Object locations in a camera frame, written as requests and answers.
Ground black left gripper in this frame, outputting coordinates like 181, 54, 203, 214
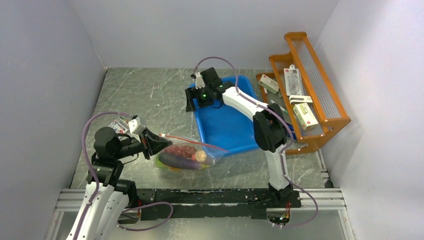
113, 125, 172, 160

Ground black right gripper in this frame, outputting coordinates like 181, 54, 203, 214
185, 84, 214, 112

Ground clear zip bag red seal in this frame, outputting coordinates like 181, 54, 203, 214
154, 133, 229, 171

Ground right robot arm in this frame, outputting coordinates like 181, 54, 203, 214
185, 67, 294, 207

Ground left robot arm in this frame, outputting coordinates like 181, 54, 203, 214
67, 126, 172, 240

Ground purple fake eggplant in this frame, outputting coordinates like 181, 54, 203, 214
157, 152, 209, 170

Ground red fake grapes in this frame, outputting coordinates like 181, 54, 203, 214
164, 145, 197, 159

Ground marker pen pack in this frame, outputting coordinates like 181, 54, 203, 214
108, 117, 130, 134

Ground blue plastic bin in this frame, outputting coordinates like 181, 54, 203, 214
185, 96, 259, 156

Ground white green small box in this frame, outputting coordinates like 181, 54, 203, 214
258, 74, 280, 94

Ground white green pen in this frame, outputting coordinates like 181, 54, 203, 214
270, 99, 289, 115

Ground clear blister pack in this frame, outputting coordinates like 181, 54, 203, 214
283, 64, 304, 96

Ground white flat box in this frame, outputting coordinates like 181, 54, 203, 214
288, 95, 313, 105

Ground orange wooden rack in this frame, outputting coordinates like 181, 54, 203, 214
256, 31, 351, 155

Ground white red large box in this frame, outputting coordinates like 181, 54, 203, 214
293, 103, 319, 131

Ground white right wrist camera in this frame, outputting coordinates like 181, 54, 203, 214
190, 72, 206, 89

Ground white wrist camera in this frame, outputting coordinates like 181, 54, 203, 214
190, 72, 206, 89
128, 115, 146, 135

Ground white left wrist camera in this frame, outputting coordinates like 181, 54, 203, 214
128, 115, 146, 135

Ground black aluminium base frame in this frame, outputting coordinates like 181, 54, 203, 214
54, 187, 347, 221

